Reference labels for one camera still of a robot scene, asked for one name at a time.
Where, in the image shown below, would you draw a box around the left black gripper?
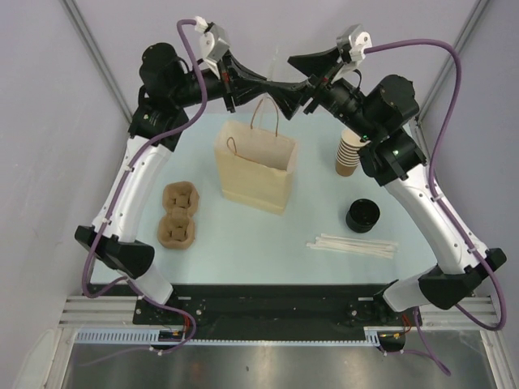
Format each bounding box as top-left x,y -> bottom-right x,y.
170,50 -> 267,113

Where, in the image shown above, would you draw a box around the stack of paper cups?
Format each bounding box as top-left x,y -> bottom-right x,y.
335,128 -> 368,177

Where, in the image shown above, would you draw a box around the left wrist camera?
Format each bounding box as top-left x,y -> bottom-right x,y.
195,16 -> 230,78

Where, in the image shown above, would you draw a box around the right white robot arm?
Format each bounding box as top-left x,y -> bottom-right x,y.
268,48 -> 507,325

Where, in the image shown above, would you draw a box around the brown pulp cup carrier stack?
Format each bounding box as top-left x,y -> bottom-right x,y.
157,182 -> 199,250

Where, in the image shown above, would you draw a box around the white wrapped straws bundle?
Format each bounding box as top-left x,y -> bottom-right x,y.
306,233 -> 398,259

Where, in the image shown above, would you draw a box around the white slotted cable duct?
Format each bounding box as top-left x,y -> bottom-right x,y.
74,326 -> 405,348

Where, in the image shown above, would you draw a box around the stack of black lids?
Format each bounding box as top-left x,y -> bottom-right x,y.
345,199 -> 380,233

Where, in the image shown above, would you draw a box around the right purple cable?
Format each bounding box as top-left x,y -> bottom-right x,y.
362,37 -> 508,378

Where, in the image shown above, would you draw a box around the purple cable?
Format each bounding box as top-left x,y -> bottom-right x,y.
362,37 -> 508,378
79,19 -> 210,368

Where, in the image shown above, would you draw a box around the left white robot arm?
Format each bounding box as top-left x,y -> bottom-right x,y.
75,43 -> 302,324

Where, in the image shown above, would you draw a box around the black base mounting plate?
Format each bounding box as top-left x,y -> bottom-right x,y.
83,283 -> 422,340

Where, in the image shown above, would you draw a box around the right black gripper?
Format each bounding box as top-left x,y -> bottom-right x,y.
263,45 -> 380,142

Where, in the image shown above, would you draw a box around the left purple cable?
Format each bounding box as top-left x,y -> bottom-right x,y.
79,19 -> 210,368

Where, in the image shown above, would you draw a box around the brown paper bag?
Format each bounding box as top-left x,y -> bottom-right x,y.
214,105 -> 298,215

